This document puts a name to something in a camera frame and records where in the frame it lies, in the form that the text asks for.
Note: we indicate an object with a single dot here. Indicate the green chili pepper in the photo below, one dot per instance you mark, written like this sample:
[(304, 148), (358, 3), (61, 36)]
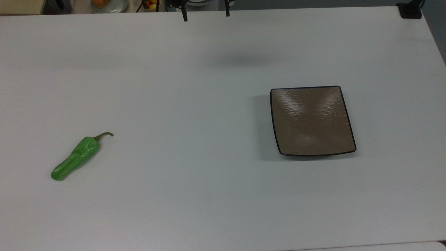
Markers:
[(78, 155)]

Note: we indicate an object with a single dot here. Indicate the orange food piece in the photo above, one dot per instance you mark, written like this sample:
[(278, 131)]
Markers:
[(101, 3)]

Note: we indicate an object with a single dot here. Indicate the pale green round plate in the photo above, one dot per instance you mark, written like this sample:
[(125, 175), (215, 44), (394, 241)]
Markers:
[(118, 6)]

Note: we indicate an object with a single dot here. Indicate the black corner clamp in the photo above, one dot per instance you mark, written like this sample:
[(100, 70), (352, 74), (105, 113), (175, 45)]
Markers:
[(410, 10)]

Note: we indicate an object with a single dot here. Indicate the light wooden side table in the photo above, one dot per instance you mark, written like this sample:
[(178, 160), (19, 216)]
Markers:
[(21, 6)]

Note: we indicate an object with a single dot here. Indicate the square brown ceramic plate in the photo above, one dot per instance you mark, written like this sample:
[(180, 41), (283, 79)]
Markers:
[(312, 122)]

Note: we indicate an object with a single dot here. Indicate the box of colourful fruit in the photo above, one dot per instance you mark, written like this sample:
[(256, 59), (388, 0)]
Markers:
[(152, 5)]

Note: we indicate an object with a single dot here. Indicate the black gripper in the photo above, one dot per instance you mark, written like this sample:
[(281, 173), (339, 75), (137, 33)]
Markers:
[(174, 3)]

